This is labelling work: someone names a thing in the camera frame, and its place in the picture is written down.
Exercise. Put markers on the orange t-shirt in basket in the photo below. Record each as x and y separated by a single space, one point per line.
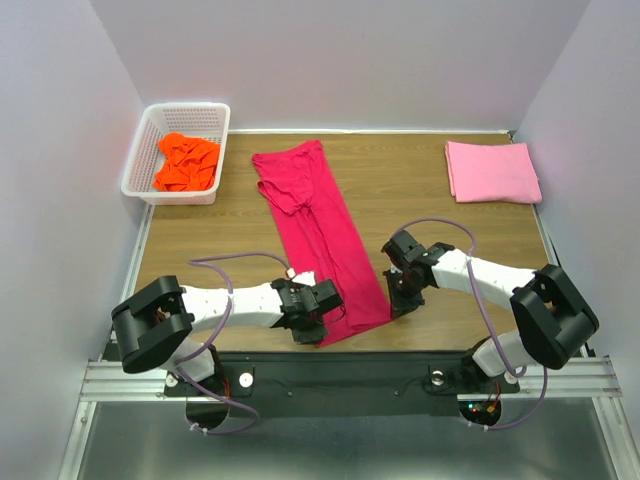
190 163

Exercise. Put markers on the white plastic laundry basket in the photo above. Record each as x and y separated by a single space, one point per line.
206 120

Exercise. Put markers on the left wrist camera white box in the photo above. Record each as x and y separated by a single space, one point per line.
304 278

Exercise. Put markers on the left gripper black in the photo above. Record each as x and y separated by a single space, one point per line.
313 335

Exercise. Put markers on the magenta red t-shirt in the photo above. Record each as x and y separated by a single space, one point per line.
319 235

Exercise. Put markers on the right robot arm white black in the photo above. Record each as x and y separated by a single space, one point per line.
553 320

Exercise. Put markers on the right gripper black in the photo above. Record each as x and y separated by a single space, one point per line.
401 304

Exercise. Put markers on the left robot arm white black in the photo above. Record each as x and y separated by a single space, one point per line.
154 325

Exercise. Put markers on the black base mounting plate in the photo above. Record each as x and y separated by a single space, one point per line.
261 385

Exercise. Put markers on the aluminium frame rail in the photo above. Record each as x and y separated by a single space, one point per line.
104 382

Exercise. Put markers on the folded light pink t-shirt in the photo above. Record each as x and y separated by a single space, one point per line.
487 173

